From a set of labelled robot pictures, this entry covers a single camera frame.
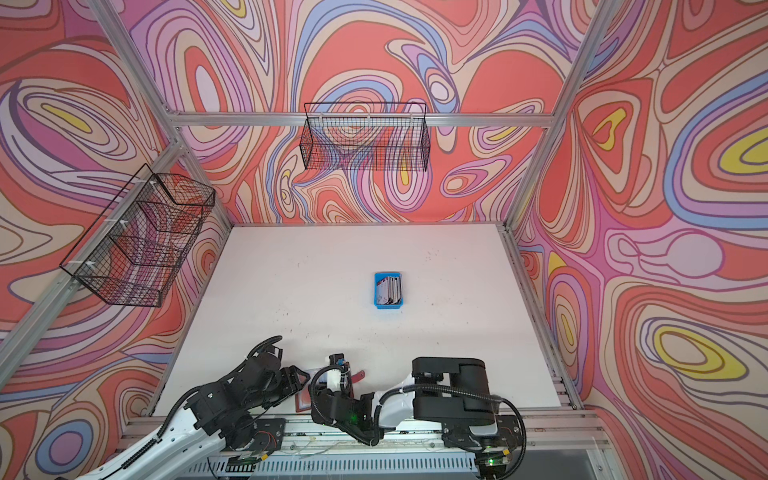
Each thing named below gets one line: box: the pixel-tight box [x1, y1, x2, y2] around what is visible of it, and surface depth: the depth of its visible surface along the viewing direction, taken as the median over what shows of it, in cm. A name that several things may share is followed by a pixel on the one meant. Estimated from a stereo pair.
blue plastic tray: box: [374, 272, 404, 309], surface depth 98 cm
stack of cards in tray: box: [377, 276, 402, 305], surface depth 98 cm
